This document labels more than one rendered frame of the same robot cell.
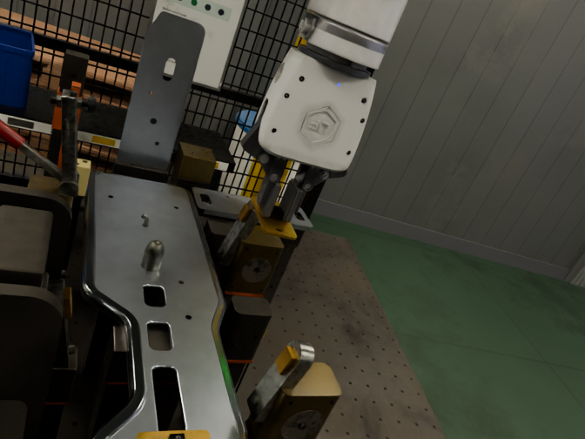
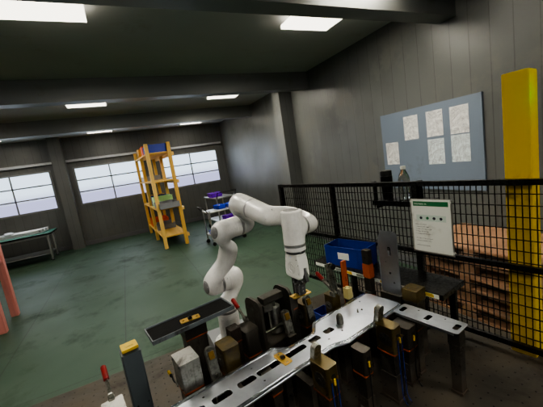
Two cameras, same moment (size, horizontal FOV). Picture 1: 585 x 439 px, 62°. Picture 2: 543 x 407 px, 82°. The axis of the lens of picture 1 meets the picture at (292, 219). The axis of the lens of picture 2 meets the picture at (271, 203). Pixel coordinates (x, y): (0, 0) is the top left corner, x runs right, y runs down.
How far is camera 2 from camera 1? 121 cm
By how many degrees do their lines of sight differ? 82
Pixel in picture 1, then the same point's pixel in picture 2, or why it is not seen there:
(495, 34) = not seen: outside the picture
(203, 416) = (296, 358)
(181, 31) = (388, 236)
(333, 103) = (291, 262)
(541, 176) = not seen: outside the picture
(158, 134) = (393, 279)
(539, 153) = not seen: outside the picture
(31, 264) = (263, 298)
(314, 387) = (321, 363)
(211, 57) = (444, 240)
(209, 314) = (336, 341)
